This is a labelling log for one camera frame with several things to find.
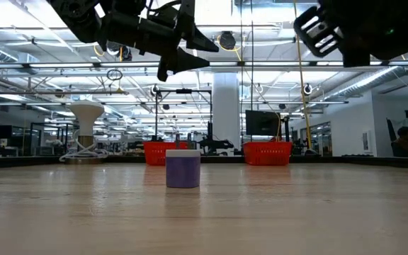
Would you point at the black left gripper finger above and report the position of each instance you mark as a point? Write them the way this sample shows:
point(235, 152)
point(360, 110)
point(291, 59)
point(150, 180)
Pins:
point(200, 42)
point(182, 62)

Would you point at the white and purple round adapter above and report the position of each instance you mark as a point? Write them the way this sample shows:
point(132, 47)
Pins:
point(182, 170)

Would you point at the red plastic basket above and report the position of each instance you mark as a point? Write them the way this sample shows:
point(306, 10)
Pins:
point(152, 154)
point(267, 154)

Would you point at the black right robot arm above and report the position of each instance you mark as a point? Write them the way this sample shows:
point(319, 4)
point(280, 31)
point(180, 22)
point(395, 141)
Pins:
point(384, 21)

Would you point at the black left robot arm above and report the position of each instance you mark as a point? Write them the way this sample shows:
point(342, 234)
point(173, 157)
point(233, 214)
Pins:
point(80, 17)

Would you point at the black background robot arm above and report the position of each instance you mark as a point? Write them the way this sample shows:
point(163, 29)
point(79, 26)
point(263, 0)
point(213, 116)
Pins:
point(214, 144)

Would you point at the white mushroom table lamp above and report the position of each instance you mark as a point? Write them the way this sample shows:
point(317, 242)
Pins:
point(86, 113)

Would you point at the black standing monitor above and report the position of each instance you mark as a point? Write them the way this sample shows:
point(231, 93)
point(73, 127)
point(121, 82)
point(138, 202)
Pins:
point(262, 122)

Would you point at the black aluminium table frame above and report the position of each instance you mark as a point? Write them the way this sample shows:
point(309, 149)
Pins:
point(30, 162)

